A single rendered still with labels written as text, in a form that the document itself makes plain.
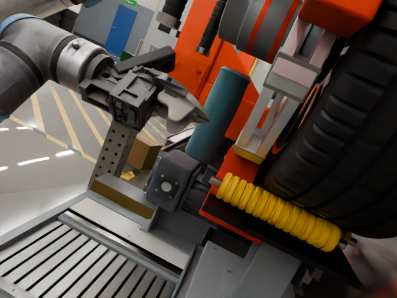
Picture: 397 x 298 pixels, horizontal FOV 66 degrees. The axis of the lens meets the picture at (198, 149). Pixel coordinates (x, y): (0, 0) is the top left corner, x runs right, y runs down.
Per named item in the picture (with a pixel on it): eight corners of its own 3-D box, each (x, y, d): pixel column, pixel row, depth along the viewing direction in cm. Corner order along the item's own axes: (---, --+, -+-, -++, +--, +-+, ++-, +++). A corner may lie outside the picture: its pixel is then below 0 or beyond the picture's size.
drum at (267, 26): (306, 74, 61) (341, 5, 58) (210, 33, 63) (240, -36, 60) (297, 79, 75) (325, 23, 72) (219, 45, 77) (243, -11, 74)
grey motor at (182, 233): (230, 292, 103) (277, 204, 95) (122, 235, 108) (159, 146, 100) (234, 264, 121) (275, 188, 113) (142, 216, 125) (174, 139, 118)
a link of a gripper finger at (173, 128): (195, 149, 51) (147, 126, 52) (209, 125, 55) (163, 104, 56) (197, 139, 49) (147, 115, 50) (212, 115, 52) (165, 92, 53)
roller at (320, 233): (341, 265, 57) (357, 239, 56) (202, 194, 61) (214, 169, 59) (334, 250, 63) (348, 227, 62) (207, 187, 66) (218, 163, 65)
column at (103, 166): (105, 195, 145) (136, 115, 136) (87, 185, 146) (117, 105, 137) (114, 189, 155) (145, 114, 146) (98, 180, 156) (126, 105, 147)
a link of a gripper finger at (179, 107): (198, 139, 49) (147, 115, 50) (212, 115, 52) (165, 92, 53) (201, 128, 46) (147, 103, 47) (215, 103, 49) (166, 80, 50)
